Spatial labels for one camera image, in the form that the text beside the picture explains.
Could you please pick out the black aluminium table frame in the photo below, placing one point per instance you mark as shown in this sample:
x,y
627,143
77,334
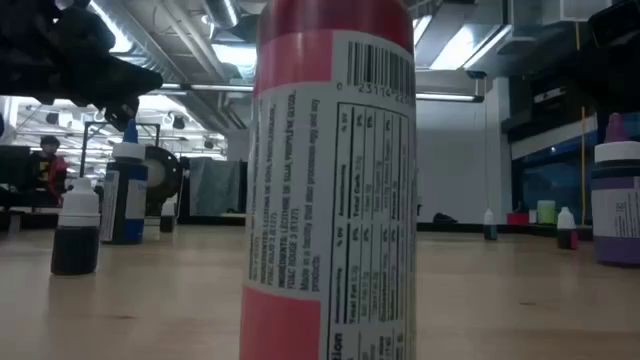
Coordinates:
x,y
450,227

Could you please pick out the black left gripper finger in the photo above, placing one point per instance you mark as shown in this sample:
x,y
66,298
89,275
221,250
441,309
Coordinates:
x,y
130,82
122,115

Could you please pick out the small white-capped dropper bottle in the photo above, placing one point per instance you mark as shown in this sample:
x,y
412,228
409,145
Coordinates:
x,y
75,250
566,240
490,232

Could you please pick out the black hanging lamp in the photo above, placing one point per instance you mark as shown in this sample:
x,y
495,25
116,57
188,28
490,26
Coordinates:
x,y
52,118
178,121

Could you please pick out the person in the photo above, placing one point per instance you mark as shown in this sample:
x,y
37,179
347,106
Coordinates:
x,y
47,172

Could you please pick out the large purple food coloring bottle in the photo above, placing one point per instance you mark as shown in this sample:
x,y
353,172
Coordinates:
x,y
617,225

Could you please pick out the long ceiling strip light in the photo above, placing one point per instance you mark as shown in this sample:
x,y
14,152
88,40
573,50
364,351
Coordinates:
x,y
170,86
445,97
220,88

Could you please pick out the black monitor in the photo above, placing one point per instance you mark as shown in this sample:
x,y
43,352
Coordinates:
x,y
15,170

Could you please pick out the white card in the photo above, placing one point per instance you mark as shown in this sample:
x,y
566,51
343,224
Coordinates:
x,y
532,217

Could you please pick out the grey covered cabinet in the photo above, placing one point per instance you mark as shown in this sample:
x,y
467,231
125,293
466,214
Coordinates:
x,y
215,185

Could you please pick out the red box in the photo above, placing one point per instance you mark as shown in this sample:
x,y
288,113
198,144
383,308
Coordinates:
x,y
517,219

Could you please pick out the silver ceiling duct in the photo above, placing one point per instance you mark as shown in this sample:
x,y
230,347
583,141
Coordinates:
x,y
222,12

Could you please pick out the large blue food coloring bottle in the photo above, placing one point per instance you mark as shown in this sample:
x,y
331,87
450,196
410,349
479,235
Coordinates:
x,y
125,200

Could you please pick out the white ceiling box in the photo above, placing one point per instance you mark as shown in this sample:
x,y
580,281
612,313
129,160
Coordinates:
x,y
565,10

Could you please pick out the large red food coloring bottle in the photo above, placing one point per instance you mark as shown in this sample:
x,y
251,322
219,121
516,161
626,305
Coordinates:
x,y
300,200

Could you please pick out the green plastic container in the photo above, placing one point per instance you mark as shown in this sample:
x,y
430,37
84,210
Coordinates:
x,y
546,212

